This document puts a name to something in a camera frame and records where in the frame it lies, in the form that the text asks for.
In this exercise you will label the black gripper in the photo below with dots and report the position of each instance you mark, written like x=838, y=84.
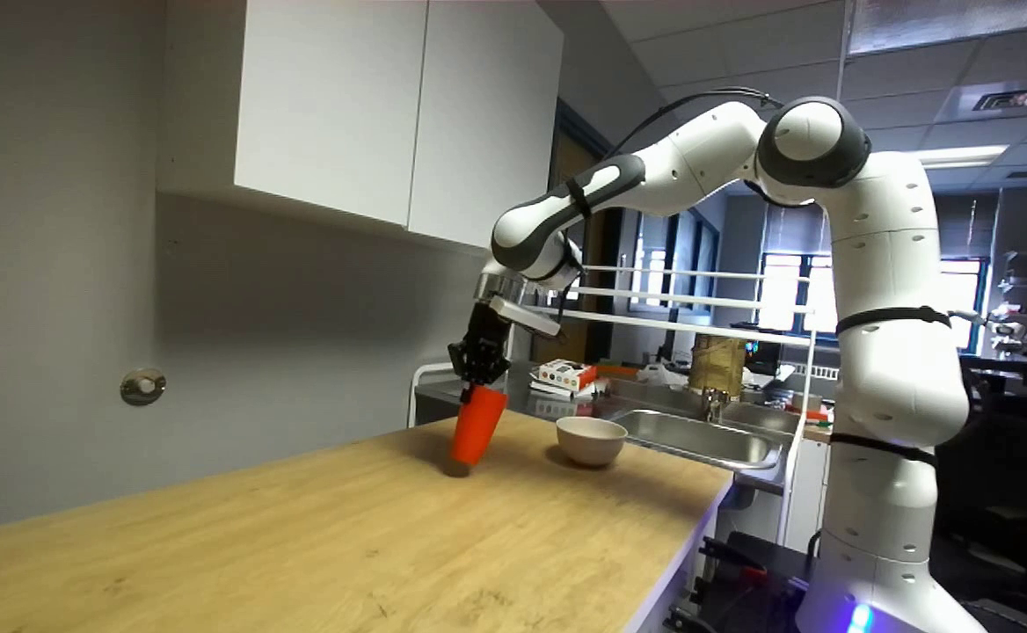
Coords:
x=483, y=348

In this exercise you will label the orange plastic cup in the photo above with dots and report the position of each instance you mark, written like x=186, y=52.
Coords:
x=477, y=422

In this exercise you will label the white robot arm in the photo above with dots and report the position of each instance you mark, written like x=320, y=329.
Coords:
x=900, y=388

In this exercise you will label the white bowl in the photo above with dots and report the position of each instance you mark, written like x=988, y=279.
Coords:
x=590, y=442

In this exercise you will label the red white box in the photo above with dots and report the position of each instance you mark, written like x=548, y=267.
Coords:
x=560, y=373

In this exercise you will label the brown paper bag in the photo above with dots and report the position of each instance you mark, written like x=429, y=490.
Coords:
x=719, y=362

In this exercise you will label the steel sink basin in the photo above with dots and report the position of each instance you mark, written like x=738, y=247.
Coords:
x=701, y=442

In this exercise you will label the white metal rack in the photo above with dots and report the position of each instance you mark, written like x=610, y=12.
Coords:
x=438, y=393

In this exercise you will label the white wall cabinet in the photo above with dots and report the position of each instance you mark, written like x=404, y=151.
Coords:
x=416, y=114

